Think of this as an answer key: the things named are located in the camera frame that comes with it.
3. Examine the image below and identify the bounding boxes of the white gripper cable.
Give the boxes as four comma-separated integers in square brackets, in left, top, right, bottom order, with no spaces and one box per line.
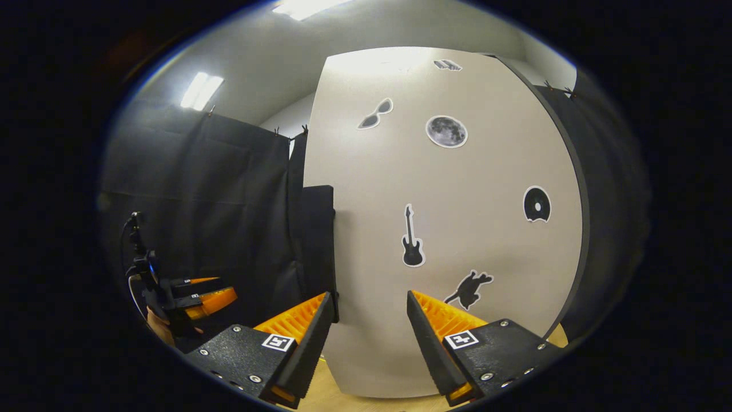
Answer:
[128,275,147,319]

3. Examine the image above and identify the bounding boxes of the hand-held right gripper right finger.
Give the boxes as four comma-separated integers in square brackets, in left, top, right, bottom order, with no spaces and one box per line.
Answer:
[406,290,564,408]

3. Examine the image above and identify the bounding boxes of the black cabinet door handle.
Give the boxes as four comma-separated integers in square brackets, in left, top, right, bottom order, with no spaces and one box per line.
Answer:
[296,185,339,324]

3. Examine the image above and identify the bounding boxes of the black backdrop cloth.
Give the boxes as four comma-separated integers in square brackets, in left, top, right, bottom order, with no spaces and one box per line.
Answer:
[97,69,653,350]

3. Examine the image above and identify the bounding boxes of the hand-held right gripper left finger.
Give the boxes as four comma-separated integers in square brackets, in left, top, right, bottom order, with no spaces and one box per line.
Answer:
[186,292,335,410]

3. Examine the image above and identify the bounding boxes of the dark grey cabinet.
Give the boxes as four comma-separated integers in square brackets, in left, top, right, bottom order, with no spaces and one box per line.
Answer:
[289,51,592,344]

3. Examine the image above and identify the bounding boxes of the beige cabinet door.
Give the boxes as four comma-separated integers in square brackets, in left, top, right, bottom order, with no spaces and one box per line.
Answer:
[303,47,584,398]

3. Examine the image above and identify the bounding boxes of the small ceiling light panel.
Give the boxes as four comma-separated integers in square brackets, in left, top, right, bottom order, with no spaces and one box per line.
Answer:
[180,72,225,111]

